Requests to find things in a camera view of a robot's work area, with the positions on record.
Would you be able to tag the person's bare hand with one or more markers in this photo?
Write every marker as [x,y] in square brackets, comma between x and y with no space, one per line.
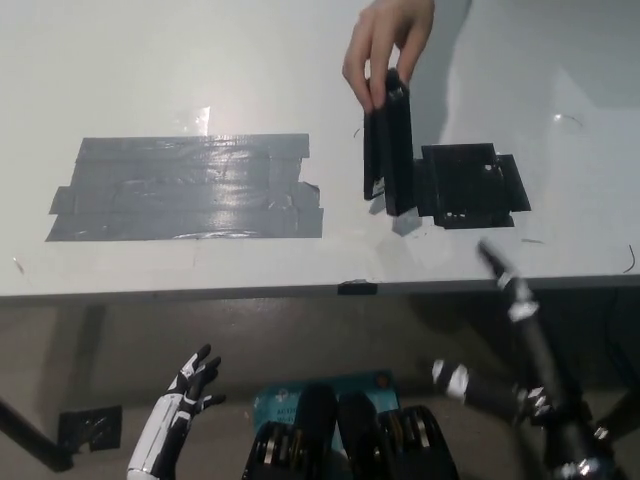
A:
[380,30]

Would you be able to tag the grey duct tape patch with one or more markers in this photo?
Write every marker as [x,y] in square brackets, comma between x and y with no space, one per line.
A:
[190,190]

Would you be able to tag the black stapler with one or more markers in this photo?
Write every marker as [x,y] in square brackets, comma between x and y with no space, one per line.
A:
[395,150]

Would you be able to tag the robot right hand white black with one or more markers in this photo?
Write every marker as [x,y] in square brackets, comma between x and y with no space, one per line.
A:
[537,350]

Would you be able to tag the clear tape piece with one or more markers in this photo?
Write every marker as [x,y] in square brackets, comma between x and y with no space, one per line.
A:
[196,120]

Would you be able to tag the black floor bracket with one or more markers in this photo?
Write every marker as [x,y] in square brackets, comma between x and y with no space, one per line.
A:
[90,427]

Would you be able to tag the black metal table leg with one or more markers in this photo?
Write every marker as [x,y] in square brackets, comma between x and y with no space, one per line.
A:
[35,442]

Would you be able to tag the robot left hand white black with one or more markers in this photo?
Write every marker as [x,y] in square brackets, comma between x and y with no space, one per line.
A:
[170,415]

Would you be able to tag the robot torso black teal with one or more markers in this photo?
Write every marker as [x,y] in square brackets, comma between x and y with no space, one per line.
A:
[350,435]

